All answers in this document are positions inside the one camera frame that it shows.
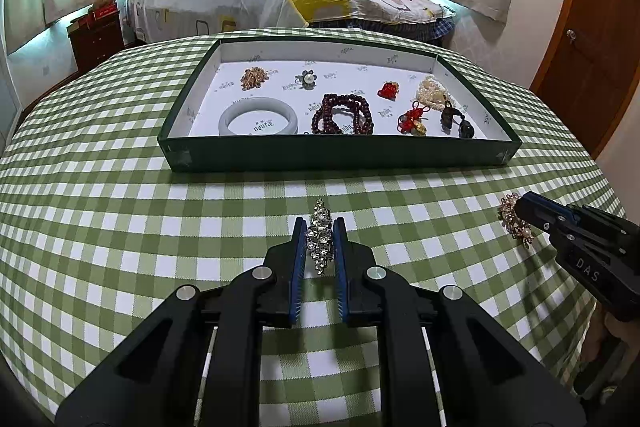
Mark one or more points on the red knot gold pendant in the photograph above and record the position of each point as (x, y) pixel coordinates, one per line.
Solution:
(411, 121)

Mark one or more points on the items on nightstand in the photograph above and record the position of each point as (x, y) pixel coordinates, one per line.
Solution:
(97, 11)

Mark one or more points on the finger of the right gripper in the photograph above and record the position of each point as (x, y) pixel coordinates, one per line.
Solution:
(538, 210)
(546, 227)

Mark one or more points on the person's right hand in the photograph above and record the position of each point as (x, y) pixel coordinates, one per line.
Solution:
(609, 351)

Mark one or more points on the dark wooden nightstand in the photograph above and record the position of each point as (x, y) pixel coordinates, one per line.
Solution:
(94, 41)

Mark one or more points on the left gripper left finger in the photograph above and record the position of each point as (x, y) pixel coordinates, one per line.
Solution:
(195, 360)

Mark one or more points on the brown wooden door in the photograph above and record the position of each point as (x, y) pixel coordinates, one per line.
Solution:
(591, 70)

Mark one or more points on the green checkered tablecloth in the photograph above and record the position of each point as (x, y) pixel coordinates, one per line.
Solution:
(97, 230)

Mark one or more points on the silver rhinestone hair clip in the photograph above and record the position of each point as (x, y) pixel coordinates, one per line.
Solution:
(319, 237)

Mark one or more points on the red tassel bead charm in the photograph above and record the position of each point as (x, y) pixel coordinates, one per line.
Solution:
(389, 91)

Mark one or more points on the bed with patterned quilt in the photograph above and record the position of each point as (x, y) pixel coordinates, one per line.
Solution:
(161, 20)

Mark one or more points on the dark green jewelry tray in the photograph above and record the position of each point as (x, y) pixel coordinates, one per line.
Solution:
(332, 84)

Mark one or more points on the pale jade bangle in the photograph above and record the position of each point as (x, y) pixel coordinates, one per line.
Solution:
(258, 116)

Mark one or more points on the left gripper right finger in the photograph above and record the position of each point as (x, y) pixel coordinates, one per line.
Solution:
(443, 359)

